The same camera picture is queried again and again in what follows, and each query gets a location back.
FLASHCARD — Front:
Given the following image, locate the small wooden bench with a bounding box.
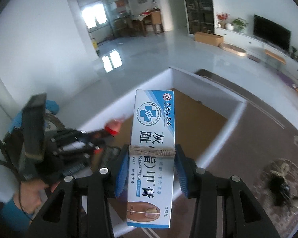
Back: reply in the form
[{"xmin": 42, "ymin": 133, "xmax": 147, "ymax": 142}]
[{"xmin": 264, "ymin": 49, "xmax": 286, "ymax": 65}]

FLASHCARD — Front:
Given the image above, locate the white low tv cabinet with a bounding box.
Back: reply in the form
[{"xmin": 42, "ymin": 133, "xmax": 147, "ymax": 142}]
[{"xmin": 215, "ymin": 27, "xmax": 298, "ymax": 79}]

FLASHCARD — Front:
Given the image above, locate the red flower pot plant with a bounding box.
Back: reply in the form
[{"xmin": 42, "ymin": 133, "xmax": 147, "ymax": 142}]
[{"xmin": 216, "ymin": 12, "xmax": 230, "ymax": 29}]

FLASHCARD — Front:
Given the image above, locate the brown cardboard box on floor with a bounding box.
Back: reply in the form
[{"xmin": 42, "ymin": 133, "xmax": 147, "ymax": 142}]
[{"xmin": 194, "ymin": 32, "xmax": 224, "ymax": 47}]

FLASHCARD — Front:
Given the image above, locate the white open cardboard box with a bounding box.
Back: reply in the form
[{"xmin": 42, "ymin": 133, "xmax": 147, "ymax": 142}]
[{"xmin": 62, "ymin": 65, "xmax": 248, "ymax": 237}]

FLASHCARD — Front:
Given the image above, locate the blue white nail cream box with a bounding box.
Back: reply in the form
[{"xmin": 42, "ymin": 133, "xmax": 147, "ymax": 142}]
[{"xmin": 126, "ymin": 90, "xmax": 175, "ymax": 229}]

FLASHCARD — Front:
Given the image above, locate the dark tall display cabinet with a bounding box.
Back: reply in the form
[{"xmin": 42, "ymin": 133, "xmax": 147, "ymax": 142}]
[{"xmin": 185, "ymin": 0, "xmax": 215, "ymax": 35}]

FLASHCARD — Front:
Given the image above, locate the person's left hand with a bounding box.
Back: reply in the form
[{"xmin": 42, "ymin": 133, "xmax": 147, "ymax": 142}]
[{"xmin": 13, "ymin": 179, "xmax": 60, "ymax": 214}]

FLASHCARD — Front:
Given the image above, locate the red item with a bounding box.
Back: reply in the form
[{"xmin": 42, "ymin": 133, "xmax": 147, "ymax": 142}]
[{"xmin": 104, "ymin": 119, "xmax": 122, "ymax": 136}]

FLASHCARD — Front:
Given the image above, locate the round wooden floor board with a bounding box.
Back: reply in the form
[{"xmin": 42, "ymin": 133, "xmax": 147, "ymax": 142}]
[{"xmin": 219, "ymin": 42, "xmax": 247, "ymax": 57}]

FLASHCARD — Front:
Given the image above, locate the black flat screen television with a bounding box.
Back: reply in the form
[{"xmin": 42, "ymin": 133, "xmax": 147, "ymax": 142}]
[{"xmin": 253, "ymin": 14, "xmax": 291, "ymax": 51}]

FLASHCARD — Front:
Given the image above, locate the green potted plant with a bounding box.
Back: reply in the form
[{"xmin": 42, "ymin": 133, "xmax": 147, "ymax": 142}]
[{"xmin": 232, "ymin": 18, "xmax": 249, "ymax": 33}]

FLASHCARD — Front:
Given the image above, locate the rhinestone bow hair clip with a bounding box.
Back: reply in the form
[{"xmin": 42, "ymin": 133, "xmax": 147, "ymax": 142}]
[{"xmin": 267, "ymin": 160, "xmax": 298, "ymax": 209}]

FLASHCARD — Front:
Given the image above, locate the wooden dining table far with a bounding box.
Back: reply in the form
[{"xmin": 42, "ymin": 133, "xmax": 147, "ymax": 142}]
[{"xmin": 131, "ymin": 9, "xmax": 164, "ymax": 36}]

